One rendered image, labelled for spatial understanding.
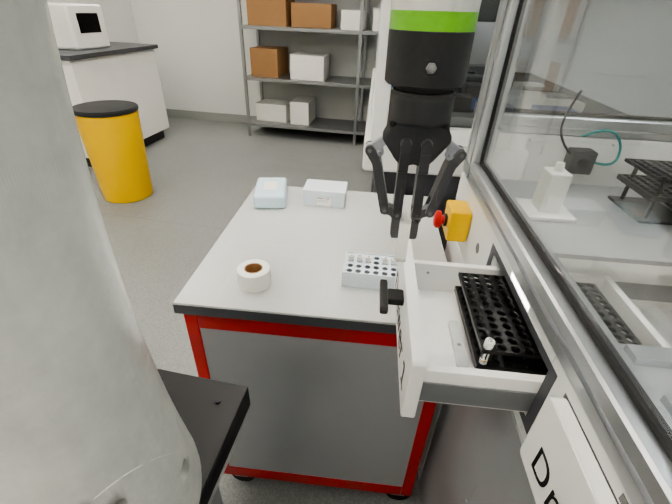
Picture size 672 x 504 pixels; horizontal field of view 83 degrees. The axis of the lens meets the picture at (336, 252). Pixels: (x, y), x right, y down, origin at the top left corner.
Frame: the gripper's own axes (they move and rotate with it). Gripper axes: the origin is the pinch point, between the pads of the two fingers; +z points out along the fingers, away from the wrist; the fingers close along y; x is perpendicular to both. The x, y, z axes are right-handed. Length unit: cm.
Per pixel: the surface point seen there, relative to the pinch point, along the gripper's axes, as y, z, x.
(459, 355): -9.6, 14.5, 8.3
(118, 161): 179, 65, -190
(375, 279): 2.5, 20.5, -16.9
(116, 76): 232, 28, -293
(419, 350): -2.1, 6.4, 15.8
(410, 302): -1.5, 6.4, 6.9
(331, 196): 16, 19, -55
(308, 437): 16, 67, -8
